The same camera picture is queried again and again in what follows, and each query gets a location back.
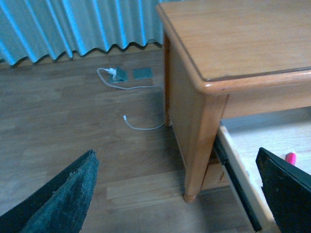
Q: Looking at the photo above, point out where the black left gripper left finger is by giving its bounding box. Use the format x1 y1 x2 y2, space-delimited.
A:
0 150 99 233

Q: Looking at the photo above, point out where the closed floor socket plate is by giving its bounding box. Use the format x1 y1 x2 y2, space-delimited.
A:
133 67 153 80

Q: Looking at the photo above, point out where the grey-green curtain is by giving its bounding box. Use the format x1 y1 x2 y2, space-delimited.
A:
0 0 163 66

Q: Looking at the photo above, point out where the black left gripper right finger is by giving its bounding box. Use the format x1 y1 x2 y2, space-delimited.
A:
256 148 311 233

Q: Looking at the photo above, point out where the wooden nightstand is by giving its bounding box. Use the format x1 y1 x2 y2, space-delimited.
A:
156 0 311 203

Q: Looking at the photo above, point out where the white plug in socket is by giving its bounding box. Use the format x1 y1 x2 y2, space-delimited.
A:
104 68 117 75

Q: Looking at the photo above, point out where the open floor socket box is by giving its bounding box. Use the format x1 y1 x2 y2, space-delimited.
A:
109 67 128 83

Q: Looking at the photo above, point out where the white floor cable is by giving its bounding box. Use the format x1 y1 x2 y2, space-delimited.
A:
97 67 166 131

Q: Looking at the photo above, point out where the wooden drawer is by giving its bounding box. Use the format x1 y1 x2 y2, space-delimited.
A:
213 107 311 233
201 163 229 190

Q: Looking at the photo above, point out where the pink marker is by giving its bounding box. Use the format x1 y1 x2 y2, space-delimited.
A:
285 152 297 166

